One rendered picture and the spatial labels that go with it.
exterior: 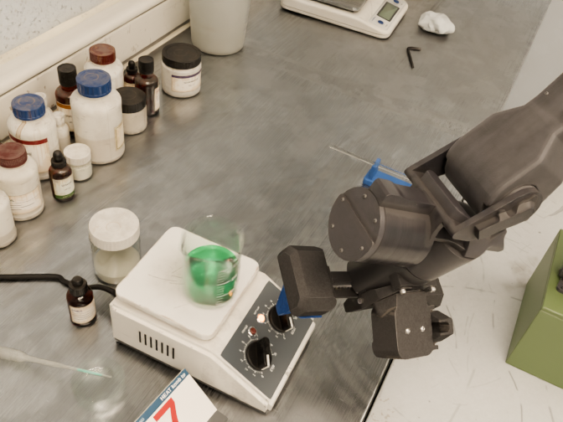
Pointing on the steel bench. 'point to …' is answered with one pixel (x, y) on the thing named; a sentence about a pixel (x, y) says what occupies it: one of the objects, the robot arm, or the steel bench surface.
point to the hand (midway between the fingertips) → (333, 298)
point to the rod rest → (381, 177)
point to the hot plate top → (165, 255)
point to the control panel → (237, 349)
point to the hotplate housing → (143, 336)
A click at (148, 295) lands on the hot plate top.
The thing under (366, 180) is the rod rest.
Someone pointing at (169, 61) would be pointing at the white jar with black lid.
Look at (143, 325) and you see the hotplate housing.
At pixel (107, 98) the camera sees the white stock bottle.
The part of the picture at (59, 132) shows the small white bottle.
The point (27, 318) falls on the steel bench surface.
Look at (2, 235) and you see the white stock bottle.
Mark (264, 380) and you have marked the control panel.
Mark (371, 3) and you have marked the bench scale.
